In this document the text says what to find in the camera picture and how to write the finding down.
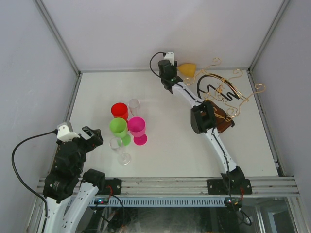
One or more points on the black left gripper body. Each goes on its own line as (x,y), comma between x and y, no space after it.
(81,144)

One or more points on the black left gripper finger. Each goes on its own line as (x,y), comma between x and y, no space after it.
(87,130)
(97,140)

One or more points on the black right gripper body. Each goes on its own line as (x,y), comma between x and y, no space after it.
(174,68)

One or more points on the clear wine glass back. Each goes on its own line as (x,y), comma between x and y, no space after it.
(117,145)

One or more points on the clear wine glass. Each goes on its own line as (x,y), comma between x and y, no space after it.
(134,107)
(117,145)

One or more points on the yellow wine glass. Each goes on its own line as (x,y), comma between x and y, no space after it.
(187,69)

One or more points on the green wine glass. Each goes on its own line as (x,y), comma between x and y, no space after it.
(118,126)

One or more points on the red wine glass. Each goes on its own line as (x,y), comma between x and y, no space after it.
(120,110)

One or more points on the pink wine glass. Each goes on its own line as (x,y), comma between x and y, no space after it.
(137,128)

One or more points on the clear wine glass front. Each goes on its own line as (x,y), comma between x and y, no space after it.
(134,107)

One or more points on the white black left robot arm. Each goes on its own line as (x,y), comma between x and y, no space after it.
(67,189)

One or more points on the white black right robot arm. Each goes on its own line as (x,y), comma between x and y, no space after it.
(203,121)

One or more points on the brown wooden rack base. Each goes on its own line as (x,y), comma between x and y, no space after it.
(223,120)

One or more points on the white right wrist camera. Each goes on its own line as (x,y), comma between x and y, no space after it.
(170,56)

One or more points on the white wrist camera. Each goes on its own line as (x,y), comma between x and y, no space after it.
(170,56)
(65,132)

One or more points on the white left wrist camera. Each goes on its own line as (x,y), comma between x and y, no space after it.
(65,132)

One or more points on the gold wire glass rack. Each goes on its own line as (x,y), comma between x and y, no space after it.
(216,88)

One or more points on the blue slotted cable duct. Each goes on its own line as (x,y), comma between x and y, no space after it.
(159,202)

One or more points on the aluminium mounting rail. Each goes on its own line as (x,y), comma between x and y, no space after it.
(196,187)

